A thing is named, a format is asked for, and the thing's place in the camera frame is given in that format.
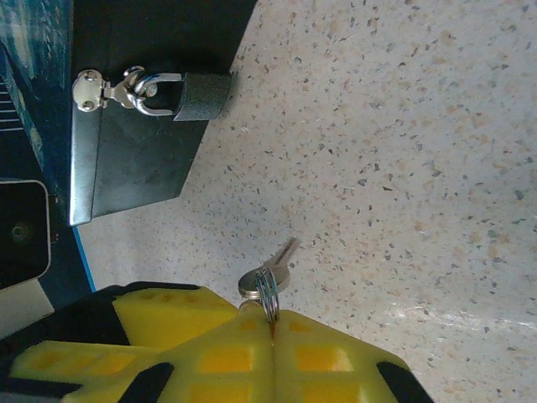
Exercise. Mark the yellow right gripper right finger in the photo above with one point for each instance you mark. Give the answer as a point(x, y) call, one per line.
point(327, 378)

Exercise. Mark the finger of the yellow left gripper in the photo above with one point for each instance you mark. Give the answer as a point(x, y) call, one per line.
point(180, 319)
point(96, 380)

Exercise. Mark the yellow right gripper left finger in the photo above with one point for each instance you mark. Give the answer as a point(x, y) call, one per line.
point(226, 378)

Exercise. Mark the silver key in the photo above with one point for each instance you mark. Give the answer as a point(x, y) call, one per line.
point(251, 285)

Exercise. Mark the black box with painting lid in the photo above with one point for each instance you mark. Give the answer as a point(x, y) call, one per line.
point(138, 168)

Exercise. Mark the dark grey padlock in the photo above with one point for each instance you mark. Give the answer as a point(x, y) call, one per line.
point(205, 96)

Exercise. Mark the silver hasp latch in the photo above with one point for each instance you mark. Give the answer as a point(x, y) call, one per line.
point(90, 90)

